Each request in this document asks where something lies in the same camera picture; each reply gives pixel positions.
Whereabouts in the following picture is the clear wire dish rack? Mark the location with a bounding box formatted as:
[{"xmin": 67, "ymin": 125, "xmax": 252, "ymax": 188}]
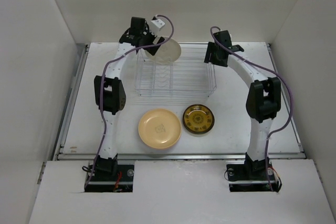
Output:
[{"xmin": 135, "ymin": 43, "xmax": 216, "ymax": 99}]

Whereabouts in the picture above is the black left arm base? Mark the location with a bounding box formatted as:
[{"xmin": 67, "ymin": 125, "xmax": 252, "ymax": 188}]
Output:
[{"xmin": 82, "ymin": 163, "xmax": 135, "ymax": 193}]

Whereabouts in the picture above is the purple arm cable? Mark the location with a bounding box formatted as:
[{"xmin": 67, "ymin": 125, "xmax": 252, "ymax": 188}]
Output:
[
  {"xmin": 209, "ymin": 26, "xmax": 294, "ymax": 192},
  {"xmin": 84, "ymin": 14, "xmax": 176, "ymax": 190}
]

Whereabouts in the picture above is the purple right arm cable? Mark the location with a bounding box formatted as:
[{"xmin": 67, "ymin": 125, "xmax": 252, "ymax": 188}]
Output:
[{"xmin": 209, "ymin": 26, "xmax": 294, "ymax": 192}]

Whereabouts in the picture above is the dark green plate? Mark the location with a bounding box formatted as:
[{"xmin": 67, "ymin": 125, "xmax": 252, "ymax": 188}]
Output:
[{"xmin": 184, "ymin": 128, "xmax": 213, "ymax": 137}]

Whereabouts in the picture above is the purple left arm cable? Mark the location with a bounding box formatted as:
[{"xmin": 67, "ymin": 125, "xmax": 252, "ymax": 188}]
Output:
[{"xmin": 84, "ymin": 14, "xmax": 176, "ymax": 190}]

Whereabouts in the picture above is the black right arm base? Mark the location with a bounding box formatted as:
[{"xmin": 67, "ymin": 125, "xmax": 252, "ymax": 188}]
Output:
[{"xmin": 225, "ymin": 161, "xmax": 282, "ymax": 193}]

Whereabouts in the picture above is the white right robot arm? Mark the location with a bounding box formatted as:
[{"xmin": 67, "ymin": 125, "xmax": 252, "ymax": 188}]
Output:
[{"xmin": 204, "ymin": 30, "xmax": 281, "ymax": 180}]

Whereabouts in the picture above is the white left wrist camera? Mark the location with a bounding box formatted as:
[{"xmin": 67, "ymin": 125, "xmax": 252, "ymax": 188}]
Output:
[{"xmin": 149, "ymin": 16, "xmax": 165, "ymax": 34}]

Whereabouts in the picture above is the large beige plate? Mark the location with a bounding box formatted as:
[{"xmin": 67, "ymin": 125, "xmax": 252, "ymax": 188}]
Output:
[{"xmin": 144, "ymin": 38, "xmax": 182, "ymax": 65}]

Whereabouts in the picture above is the aluminium table rail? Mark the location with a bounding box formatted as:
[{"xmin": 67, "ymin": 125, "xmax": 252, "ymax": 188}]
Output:
[{"xmin": 48, "ymin": 44, "xmax": 90, "ymax": 161}]

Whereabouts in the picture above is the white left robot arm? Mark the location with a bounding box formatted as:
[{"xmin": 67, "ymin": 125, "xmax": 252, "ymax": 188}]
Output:
[{"xmin": 89, "ymin": 15, "xmax": 174, "ymax": 180}]

